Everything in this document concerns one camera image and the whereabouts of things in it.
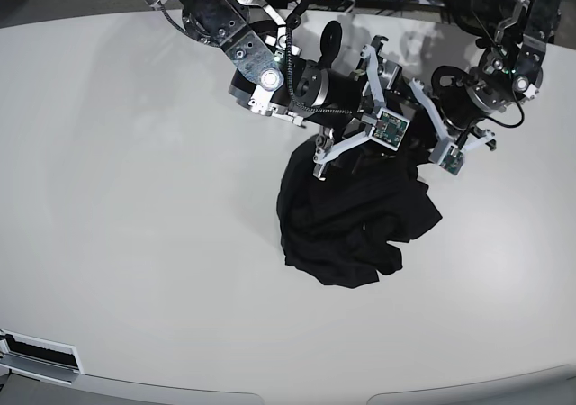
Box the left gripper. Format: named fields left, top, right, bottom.
left=418, top=80, right=487, bottom=149

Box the black t-shirt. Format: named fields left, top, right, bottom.
left=276, top=139, right=442, bottom=289

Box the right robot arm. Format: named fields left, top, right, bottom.
left=145, top=0, right=410, bottom=160

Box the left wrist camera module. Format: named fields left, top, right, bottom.
left=429, top=140, right=464, bottom=176

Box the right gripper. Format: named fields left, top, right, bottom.
left=310, top=60, right=403, bottom=153

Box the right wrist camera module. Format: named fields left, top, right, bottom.
left=368, top=108, right=410, bottom=151

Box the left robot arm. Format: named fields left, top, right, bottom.
left=431, top=0, right=562, bottom=146

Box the table cable grommet slot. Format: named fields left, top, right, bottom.
left=1, top=329, right=85, bottom=385

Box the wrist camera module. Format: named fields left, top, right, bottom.
left=429, top=140, right=464, bottom=176
left=368, top=108, right=410, bottom=151

